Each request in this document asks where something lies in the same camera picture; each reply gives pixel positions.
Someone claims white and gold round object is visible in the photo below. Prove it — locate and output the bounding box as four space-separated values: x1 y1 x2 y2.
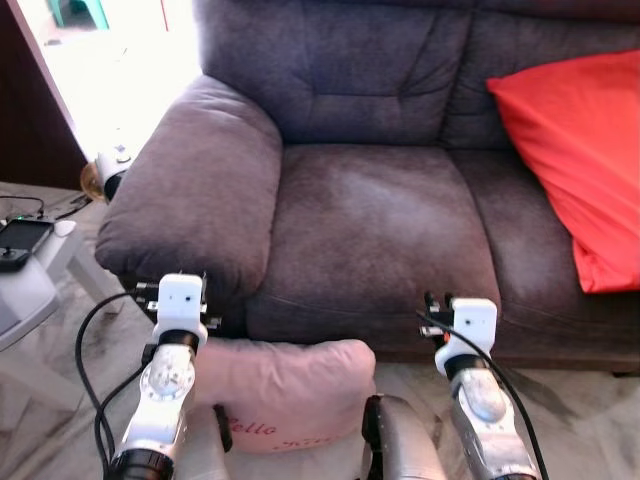
80 148 133 202

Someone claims red pillow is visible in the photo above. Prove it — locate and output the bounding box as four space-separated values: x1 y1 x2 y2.
487 50 640 294

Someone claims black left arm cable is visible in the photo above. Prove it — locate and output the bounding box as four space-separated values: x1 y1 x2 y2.
74 290 163 473

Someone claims silver right robot leg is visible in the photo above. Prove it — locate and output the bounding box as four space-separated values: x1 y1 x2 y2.
361 394 447 480

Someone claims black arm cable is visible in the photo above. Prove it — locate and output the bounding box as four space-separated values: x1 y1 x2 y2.
416 311 550 480
74 290 163 473

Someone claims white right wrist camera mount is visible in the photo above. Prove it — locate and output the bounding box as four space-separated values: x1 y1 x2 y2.
439 298 499 367

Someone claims pink printed pillow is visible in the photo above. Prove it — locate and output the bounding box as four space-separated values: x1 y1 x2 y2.
193 338 377 455

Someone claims grey suede sofa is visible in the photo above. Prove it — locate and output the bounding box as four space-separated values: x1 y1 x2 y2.
95 0 640 373

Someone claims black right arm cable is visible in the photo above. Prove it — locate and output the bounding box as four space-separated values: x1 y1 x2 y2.
416 311 550 480

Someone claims green object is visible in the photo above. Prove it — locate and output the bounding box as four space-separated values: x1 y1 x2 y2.
45 0 112 30

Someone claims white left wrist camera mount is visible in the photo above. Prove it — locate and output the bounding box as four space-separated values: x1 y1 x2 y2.
154 274 210 347

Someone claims dark wooden cabinet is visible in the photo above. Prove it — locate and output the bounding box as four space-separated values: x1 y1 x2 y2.
0 0 88 191

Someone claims black flat device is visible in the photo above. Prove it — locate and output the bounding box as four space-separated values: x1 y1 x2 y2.
0 220 53 273

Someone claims white side table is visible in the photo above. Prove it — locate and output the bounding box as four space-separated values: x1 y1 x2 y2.
0 214 123 351

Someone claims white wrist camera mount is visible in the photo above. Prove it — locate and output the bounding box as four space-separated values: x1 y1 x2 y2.
154 274 210 347
439 298 499 367

